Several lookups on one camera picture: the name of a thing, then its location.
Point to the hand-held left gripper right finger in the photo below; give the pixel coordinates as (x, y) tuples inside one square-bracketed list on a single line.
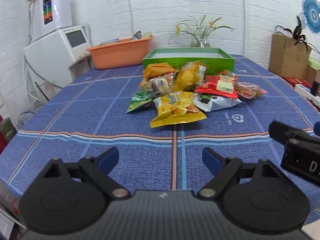
[(212, 158)]

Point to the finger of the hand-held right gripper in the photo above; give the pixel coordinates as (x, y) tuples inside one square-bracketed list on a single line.
[(282, 131)]

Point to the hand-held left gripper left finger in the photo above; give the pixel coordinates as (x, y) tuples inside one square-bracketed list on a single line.
[(108, 158)]

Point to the small clear red snack packet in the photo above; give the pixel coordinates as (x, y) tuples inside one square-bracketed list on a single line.
[(250, 91)]

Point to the white snack packet dark print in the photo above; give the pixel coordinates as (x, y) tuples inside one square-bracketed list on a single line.
[(221, 103)]

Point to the yellow chip bag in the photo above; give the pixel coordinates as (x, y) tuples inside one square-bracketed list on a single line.
[(175, 108)]

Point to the green snack packet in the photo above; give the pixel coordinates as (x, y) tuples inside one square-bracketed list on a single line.
[(138, 101)]

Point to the red snack packet yellow label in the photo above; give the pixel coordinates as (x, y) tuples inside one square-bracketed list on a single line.
[(211, 87)]

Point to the yellow pastry packet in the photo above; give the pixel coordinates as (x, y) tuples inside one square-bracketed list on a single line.
[(187, 76)]

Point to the clear cake packet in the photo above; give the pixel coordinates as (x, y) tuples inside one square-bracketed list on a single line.
[(160, 83)]

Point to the green cardboard box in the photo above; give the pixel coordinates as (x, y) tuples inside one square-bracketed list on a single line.
[(217, 61)]

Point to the orange snack packet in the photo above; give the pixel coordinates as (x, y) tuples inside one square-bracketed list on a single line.
[(157, 69)]

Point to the blue plaid tablecloth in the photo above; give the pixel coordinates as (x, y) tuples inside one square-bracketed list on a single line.
[(87, 120)]

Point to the white power strip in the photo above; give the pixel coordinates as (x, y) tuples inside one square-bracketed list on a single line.
[(306, 91)]

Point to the flat red box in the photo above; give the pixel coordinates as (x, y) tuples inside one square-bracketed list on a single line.
[(297, 81)]

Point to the small cardboard box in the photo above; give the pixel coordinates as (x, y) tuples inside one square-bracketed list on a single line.
[(313, 75)]

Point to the brown paper bag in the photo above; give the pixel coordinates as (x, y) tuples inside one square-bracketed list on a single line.
[(287, 55)]

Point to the purple leaf plant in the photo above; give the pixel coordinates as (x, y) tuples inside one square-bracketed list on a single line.
[(298, 31)]

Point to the orange plastic basin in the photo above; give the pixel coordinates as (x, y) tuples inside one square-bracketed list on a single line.
[(117, 55)]

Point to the glass vase with flowers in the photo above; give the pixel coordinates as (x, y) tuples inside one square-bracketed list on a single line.
[(201, 41)]

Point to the white machine with screen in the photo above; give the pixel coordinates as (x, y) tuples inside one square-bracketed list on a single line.
[(52, 52)]

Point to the metal utensil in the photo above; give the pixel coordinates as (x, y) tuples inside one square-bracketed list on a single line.
[(136, 35)]

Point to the pale green item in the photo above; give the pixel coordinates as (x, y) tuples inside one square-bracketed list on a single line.
[(147, 35)]

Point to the white water purifier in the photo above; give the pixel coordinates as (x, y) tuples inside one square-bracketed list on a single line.
[(56, 10)]

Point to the blue round wall decoration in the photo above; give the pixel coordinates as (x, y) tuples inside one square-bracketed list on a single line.
[(312, 13)]

